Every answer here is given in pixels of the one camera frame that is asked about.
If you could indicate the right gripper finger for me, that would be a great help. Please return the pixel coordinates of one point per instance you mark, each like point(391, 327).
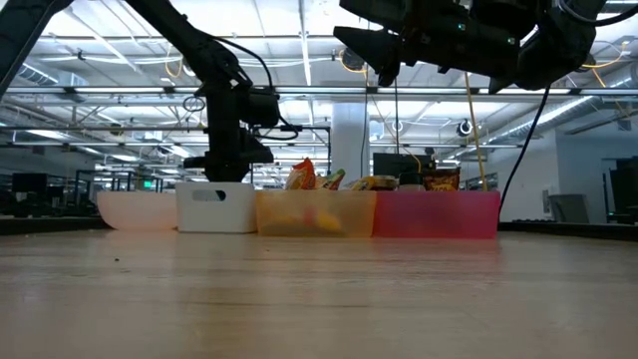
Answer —
point(374, 47)

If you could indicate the orange ramen pack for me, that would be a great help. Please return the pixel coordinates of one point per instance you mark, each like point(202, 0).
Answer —
point(301, 174)

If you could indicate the green and red ramen pack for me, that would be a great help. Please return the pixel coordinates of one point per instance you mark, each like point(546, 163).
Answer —
point(335, 179)

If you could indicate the purple label spice bottle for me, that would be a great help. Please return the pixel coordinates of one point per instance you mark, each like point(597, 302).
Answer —
point(411, 178)

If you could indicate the taco mix packet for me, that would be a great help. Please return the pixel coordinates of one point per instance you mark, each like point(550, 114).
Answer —
point(441, 180)

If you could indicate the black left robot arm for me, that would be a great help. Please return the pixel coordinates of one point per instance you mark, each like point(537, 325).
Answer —
point(189, 35)

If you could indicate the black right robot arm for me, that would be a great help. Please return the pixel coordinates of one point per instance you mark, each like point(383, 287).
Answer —
point(558, 40)

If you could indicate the white plastic bin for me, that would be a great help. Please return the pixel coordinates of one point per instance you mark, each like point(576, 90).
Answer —
point(234, 214)

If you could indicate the small black ceiling reel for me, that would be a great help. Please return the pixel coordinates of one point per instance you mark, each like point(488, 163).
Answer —
point(463, 128)

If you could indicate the white building column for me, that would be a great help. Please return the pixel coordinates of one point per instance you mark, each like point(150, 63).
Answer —
point(349, 144)

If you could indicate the orange plastic bin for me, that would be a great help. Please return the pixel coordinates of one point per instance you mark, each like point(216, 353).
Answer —
point(314, 212)

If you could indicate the pink translucent bowl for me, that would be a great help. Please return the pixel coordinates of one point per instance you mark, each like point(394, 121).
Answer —
point(134, 209)

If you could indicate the black monitor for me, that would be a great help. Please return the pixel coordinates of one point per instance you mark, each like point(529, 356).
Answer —
point(623, 189)
point(394, 164)

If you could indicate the pink plastic bin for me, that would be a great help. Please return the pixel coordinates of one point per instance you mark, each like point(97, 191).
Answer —
point(433, 214)

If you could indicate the grey chair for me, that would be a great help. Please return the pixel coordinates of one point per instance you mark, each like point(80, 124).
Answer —
point(568, 209)

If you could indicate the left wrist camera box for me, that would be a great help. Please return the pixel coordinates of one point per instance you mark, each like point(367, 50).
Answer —
point(261, 107)

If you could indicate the black metal rig frame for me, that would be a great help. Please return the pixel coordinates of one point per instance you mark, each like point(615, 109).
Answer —
point(309, 128)

